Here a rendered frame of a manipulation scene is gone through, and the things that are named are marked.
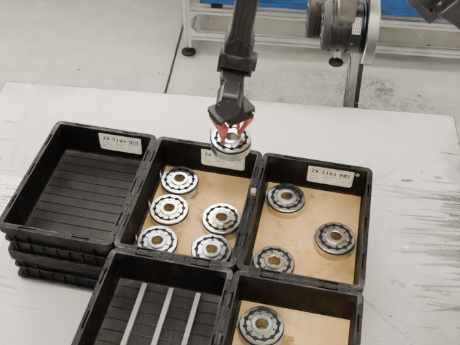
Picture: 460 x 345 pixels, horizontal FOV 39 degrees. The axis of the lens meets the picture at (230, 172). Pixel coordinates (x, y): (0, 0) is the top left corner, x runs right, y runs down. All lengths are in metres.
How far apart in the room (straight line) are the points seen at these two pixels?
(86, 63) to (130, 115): 1.48
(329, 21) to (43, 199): 0.93
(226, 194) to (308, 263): 0.31
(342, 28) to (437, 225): 0.64
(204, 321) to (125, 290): 0.21
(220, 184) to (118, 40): 2.16
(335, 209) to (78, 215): 0.70
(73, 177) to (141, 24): 2.19
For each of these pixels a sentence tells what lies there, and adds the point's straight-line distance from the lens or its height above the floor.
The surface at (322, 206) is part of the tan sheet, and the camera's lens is 1.79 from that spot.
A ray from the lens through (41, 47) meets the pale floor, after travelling 3.88.
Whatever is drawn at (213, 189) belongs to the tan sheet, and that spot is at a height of 0.83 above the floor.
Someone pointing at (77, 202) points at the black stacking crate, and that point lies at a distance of 1.82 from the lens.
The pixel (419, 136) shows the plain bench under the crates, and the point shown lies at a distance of 2.26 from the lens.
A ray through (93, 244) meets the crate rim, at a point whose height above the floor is 0.92.
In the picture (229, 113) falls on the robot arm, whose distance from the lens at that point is 1.46.
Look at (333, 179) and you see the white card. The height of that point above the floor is 0.88.
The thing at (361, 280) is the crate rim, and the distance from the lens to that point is 1.53.
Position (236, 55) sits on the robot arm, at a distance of 1.43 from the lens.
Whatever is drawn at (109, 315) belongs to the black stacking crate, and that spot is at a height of 0.83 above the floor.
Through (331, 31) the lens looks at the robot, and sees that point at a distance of 1.85.
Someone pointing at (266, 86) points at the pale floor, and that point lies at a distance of 3.49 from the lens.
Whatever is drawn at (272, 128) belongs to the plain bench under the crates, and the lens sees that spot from 2.19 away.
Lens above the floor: 2.17
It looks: 46 degrees down
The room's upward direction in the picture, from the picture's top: 1 degrees clockwise
